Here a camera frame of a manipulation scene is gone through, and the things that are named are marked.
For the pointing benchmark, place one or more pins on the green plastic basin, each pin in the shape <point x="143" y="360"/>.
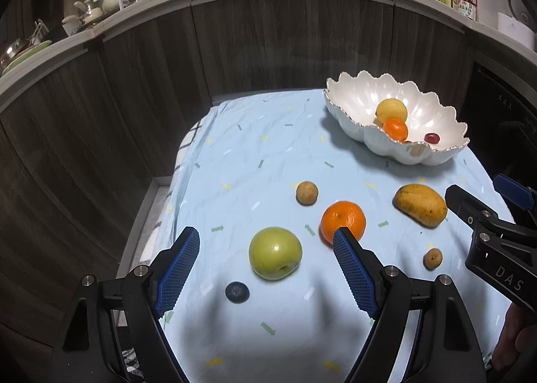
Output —
<point x="25" y="58"/>

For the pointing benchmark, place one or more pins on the steel pot lid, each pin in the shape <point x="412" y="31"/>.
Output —
<point x="14" y="49"/>

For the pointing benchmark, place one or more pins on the white scalloped bowl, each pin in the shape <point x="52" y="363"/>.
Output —
<point x="369" y="97"/>

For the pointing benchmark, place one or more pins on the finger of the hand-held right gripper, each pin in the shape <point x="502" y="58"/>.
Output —
<point x="514" y="190"/>
<point x="459" y="200"/>

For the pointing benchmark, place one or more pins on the yellow mango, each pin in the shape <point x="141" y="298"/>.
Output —
<point x="421" y="204"/>

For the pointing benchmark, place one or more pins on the light blue printed cloth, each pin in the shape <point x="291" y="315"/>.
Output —
<point x="251" y="165"/>

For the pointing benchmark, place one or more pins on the yellow lemon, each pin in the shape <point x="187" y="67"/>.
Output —
<point x="392" y="110"/>

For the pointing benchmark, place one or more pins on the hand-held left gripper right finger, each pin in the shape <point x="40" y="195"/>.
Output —
<point x="354" y="274"/>

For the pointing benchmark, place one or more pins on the white ceramic teapot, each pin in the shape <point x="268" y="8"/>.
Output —
<point x="114" y="0"/>

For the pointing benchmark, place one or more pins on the person's right hand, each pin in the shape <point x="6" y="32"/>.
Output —
<point x="509" y="341"/>

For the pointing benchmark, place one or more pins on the black built-in dishwasher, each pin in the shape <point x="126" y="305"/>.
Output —
<point x="503" y="123"/>

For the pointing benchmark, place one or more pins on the brown longan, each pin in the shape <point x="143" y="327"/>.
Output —
<point x="433" y="259"/>
<point x="307" y="193"/>

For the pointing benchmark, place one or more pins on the dark blueberry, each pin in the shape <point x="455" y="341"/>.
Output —
<point x="237" y="292"/>

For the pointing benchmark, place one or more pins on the white checked cloth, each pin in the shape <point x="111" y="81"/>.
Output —
<point x="181" y="156"/>

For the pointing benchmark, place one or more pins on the dark wood kitchen cabinets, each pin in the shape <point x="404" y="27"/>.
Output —
<point x="293" y="39"/>

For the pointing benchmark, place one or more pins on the green apple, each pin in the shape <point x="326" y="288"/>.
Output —
<point x="275" y="253"/>

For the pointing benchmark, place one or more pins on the orange tangerine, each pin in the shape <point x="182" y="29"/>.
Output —
<point x="395" y="129"/>
<point x="344" y="217"/>

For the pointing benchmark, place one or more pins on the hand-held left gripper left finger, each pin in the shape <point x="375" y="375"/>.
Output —
<point x="178" y="269"/>

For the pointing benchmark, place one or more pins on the white boxy appliance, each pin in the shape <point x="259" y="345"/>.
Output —
<point x="518" y="32"/>

